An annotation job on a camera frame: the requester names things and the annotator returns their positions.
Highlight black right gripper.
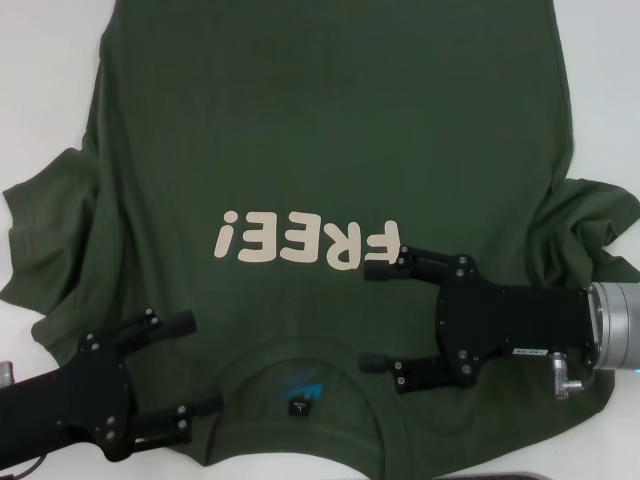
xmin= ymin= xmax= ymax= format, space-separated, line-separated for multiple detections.
xmin=357 ymin=243 xmax=600 ymax=395

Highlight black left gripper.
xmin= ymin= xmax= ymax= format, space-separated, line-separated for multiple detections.
xmin=0 ymin=308 xmax=225 ymax=465

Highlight dark green FREE t-shirt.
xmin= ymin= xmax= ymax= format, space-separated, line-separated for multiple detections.
xmin=0 ymin=0 xmax=640 ymax=469

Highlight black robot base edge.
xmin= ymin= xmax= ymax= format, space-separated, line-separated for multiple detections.
xmin=434 ymin=472 xmax=549 ymax=480

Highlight thin dark cable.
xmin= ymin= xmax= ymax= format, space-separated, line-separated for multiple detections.
xmin=0 ymin=462 xmax=37 ymax=480

